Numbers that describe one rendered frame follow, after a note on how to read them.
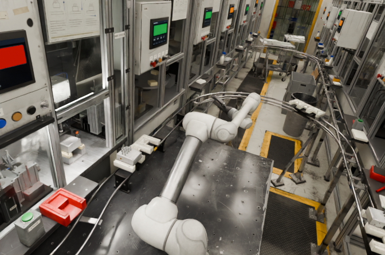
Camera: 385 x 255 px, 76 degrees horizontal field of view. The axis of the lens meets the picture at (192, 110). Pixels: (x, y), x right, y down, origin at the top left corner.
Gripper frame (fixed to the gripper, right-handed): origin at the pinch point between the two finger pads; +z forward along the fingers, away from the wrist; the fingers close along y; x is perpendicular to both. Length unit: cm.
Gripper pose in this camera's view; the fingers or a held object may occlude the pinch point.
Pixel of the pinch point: (214, 99)
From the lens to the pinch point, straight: 217.6
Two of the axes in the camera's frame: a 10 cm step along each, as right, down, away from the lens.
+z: -6.1, -5.2, 6.0
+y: 2.6, 5.8, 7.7
